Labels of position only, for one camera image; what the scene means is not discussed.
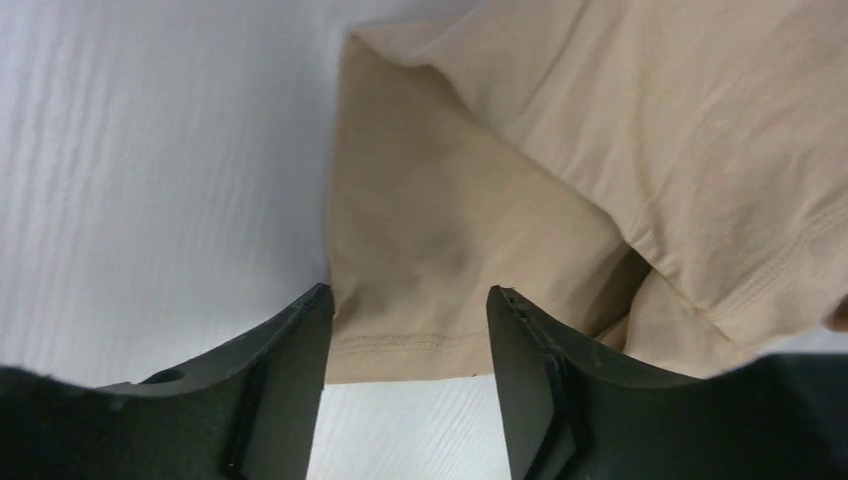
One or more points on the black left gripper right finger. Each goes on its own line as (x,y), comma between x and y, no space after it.
(572,408)

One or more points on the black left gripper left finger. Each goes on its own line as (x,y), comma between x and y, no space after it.
(246,409)

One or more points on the beige t shirt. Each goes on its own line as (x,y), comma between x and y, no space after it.
(666,177)

